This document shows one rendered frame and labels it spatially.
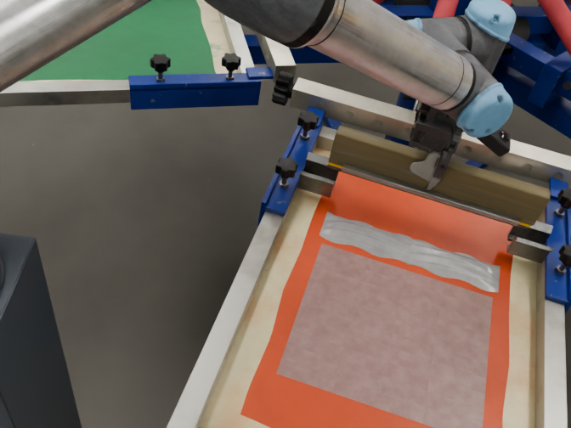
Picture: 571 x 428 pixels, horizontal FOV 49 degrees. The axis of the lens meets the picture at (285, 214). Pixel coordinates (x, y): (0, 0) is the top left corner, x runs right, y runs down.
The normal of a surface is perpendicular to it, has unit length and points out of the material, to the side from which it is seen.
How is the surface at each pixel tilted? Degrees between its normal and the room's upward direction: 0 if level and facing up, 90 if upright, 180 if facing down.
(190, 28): 0
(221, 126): 0
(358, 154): 90
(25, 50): 88
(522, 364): 0
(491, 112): 90
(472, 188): 90
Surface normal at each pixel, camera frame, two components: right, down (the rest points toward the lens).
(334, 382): 0.14, -0.67
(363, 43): 0.38, 0.67
